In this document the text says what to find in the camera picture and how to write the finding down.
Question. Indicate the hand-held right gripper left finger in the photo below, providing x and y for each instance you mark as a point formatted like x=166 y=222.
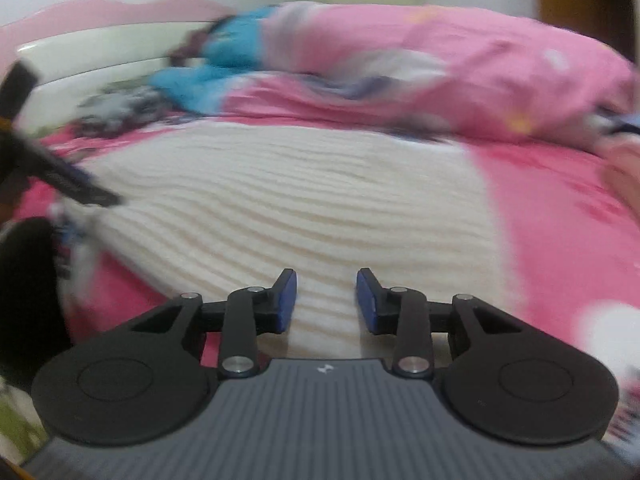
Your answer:
x=288 y=302

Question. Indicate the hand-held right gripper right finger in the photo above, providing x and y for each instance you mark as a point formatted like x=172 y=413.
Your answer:
x=365 y=302

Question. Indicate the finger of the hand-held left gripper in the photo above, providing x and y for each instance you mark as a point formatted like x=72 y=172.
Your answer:
x=75 y=185

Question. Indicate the beige checked knit cardigan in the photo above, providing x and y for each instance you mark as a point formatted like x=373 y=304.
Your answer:
x=300 y=200

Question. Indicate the black white plaid shirt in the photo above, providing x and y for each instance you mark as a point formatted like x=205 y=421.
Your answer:
x=120 y=110

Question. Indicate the pink bed headboard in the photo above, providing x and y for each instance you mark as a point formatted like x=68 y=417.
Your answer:
x=90 y=45

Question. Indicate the teal patterned quilt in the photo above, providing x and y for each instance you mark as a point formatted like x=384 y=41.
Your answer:
x=230 y=55

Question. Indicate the pink floral duvet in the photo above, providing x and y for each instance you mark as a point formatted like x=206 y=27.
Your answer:
x=450 y=60

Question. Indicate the pink folded garment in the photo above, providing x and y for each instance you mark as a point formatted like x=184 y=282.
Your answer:
x=625 y=175

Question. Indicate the blue folded garment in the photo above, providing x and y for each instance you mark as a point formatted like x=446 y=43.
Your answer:
x=627 y=125

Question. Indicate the brown wooden door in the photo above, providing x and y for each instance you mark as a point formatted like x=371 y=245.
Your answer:
x=585 y=0

